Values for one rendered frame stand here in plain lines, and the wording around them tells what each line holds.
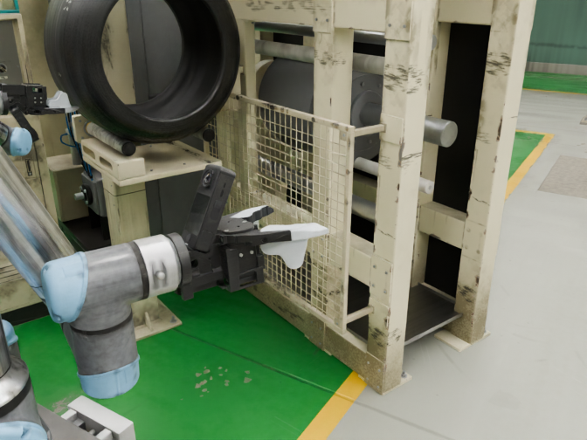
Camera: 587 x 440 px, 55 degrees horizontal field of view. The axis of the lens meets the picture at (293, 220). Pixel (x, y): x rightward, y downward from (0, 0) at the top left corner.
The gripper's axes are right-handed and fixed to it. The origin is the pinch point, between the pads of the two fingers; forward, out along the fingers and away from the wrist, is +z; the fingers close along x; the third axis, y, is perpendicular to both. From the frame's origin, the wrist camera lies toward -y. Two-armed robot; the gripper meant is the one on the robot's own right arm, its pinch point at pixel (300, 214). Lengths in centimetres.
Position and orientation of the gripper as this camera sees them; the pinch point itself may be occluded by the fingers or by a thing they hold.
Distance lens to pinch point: 82.3
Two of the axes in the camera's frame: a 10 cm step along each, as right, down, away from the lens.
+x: 5.3, 2.0, -8.2
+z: 8.4, -2.1, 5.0
